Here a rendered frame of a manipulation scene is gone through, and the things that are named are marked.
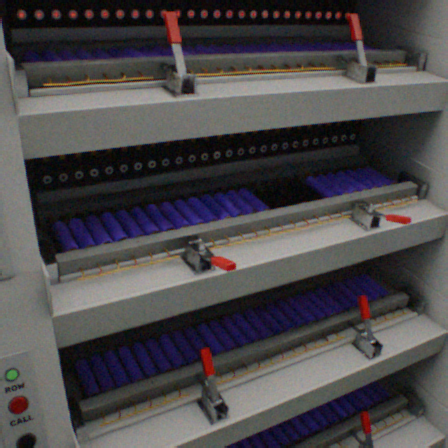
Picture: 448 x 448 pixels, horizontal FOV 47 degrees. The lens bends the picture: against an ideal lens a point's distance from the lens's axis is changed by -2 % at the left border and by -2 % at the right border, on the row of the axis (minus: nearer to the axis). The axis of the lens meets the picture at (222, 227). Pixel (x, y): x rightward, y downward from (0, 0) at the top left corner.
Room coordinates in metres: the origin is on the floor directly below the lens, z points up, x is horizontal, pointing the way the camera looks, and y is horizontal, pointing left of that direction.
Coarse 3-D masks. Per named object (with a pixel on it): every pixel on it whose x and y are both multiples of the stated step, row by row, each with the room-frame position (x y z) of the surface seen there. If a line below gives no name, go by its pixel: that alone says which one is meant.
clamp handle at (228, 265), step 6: (198, 246) 0.58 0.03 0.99; (204, 246) 0.58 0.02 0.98; (198, 252) 0.58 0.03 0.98; (204, 252) 0.58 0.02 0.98; (204, 258) 0.56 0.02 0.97; (210, 258) 0.55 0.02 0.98; (216, 258) 0.54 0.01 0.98; (222, 258) 0.54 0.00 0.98; (216, 264) 0.54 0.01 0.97; (222, 264) 0.52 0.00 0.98; (228, 264) 0.52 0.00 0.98; (234, 264) 0.52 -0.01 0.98; (228, 270) 0.52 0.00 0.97
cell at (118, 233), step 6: (102, 216) 0.65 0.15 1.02; (108, 216) 0.64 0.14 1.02; (114, 216) 0.65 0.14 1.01; (102, 222) 0.64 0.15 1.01; (108, 222) 0.63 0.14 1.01; (114, 222) 0.63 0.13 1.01; (108, 228) 0.62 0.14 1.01; (114, 228) 0.62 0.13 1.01; (120, 228) 0.62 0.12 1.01; (114, 234) 0.61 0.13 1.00; (120, 234) 0.60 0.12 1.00; (114, 240) 0.60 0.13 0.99
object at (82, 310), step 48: (384, 144) 0.89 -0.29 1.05; (48, 192) 0.65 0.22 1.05; (96, 192) 0.68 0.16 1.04; (432, 192) 0.80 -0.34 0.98; (48, 240) 0.62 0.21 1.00; (288, 240) 0.66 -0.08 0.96; (336, 240) 0.67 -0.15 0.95; (384, 240) 0.71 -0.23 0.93; (48, 288) 0.47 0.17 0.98; (96, 288) 0.53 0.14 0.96; (144, 288) 0.54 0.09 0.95; (192, 288) 0.56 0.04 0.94; (240, 288) 0.60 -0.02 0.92; (96, 336) 0.52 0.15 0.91
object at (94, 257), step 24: (360, 192) 0.76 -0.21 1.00; (384, 192) 0.76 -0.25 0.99; (408, 192) 0.79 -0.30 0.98; (240, 216) 0.66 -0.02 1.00; (264, 216) 0.66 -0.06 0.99; (288, 216) 0.68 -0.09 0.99; (312, 216) 0.70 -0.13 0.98; (144, 240) 0.59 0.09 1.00; (168, 240) 0.60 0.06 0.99; (216, 240) 0.63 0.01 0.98; (72, 264) 0.54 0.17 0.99; (96, 264) 0.56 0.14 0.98; (144, 264) 0.57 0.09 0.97
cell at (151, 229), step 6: (132, 210) 0.67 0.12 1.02; (138, 210) 0.66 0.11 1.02; (132, 216) 0.66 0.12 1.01; (138, 216) 0.65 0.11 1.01; (144, 216) 0.65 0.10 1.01; (138, 222) 0.65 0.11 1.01; (144, 222) 0.64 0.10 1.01; (150, 222) 0.64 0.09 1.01; (144, 228) 0.63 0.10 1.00; (150, 228) 0.62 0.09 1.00; (156, 228) 0.62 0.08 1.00; (144, 234) 0.63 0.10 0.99; (150, 234) 0.62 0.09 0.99
